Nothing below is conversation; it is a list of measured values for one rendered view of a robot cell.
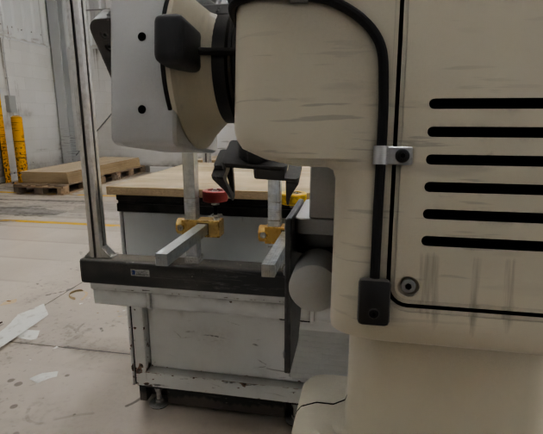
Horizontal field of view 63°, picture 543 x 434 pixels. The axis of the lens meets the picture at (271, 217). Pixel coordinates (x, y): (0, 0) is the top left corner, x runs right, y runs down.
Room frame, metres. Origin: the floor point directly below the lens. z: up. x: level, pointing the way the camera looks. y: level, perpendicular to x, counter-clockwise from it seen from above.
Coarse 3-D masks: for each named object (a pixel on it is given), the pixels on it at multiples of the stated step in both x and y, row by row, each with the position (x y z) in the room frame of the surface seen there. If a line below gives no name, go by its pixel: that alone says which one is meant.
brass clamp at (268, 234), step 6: (264, 228) 1.23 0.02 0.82; (270, 228) 1.21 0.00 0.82; (276, 228) 1.21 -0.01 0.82; (282, 228) 1.21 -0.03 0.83; (258, 234) 1.22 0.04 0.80; (264, 234) 1.21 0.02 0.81; (270, 234) 1.21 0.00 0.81; (276, 234) 1.21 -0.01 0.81; (264, 240) 1.23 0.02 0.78; (270, 240) 1.21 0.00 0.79
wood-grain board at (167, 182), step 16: (144, 176) 1.75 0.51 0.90; (160, 176) 1.75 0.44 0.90; (176, 176) 1.75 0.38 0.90; (208, 176) 1.75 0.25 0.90; (240, 176) 1.75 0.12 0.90; (304, 176) 1.75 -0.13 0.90; (112, 192) 1.48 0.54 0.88; (128, 192) 1.47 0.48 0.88; (144, 192) 1.46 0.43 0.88; (160, 192) 1.45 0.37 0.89; (176, 192) 1.44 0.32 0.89; (240, 192) 1.40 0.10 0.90; (256, 192) 1.39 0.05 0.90
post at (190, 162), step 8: (184, 152) 1.27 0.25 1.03; (184, 160) 1.27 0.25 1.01; (192, 160) 1.26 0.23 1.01; (184, 168) 1.27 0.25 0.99; (192, 168) 1.26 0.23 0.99; (184, 176) 1.27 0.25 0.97; (192, 176) 1.26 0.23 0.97; (184, 184) 1.27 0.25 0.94; (192, 184) 1.26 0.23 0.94; (184, 192) 1.27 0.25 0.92; (192, 192) 1.26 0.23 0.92; (184, 200) 1.27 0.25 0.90; (192, 200) 1.26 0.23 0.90; (184, 208) 1.27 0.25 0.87; (192, 208) 1.26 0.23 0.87; (184, 216) 1.27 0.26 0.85; (192, 216) 1.26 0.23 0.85; (200, 240) 1.29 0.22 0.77; (192, 248) 1.26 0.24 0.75; (200, 248) 1.29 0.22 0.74; (192, 256) 1.27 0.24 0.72
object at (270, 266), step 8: (280, 240) 1.11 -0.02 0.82; (272, 248) 1.04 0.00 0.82; (280, 248) 1.04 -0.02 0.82; (272, 256) 0.98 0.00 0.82; (280, 256) 1.00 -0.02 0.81; (264, 264) 0.92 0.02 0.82; (272, 264) 0.92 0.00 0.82; (280, 264) 1.00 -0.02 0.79; (264, 272) 0.92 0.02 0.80; (272, 272) 0.92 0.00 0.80
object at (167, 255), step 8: (208, 216) 1.35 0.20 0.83; (200, 224) 1.25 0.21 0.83; (184, 232) 1.15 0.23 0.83; (192, 232) 1.15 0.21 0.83; (200, 232) 1.19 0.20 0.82; (176, 240) 1.08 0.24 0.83; (184, 240) 1.08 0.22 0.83; (192, 240) 1.13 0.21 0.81; (168, 248) 1.01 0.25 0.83; (176, 248) 1.02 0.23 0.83; (184, 248) 1.07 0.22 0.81; (160, 256) 0.97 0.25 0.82; (168, 256) 0.97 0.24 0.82; (176, 256) 1.02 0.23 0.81; (160, 264) 0.97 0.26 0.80; (168, 264) 0.97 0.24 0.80
